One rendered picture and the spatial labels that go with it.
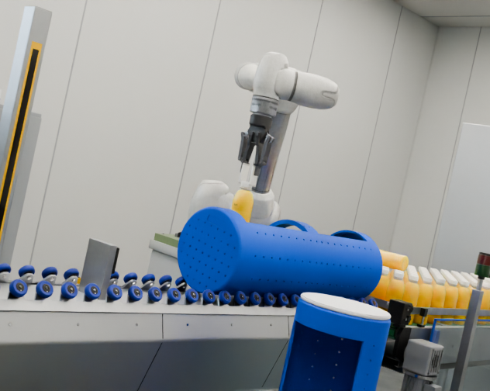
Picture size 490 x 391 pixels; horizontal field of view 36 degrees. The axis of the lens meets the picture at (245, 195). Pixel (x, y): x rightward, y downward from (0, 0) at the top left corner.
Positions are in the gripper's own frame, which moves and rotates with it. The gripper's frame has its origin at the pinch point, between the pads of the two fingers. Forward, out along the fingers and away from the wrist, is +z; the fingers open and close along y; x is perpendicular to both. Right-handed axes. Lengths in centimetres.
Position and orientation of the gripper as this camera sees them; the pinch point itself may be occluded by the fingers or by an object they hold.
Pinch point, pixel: (249, 174)
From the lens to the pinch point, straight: 251.5
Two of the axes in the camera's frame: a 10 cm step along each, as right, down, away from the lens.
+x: 6.4, 1.3, 7.5
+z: -2.2, 9.8, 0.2
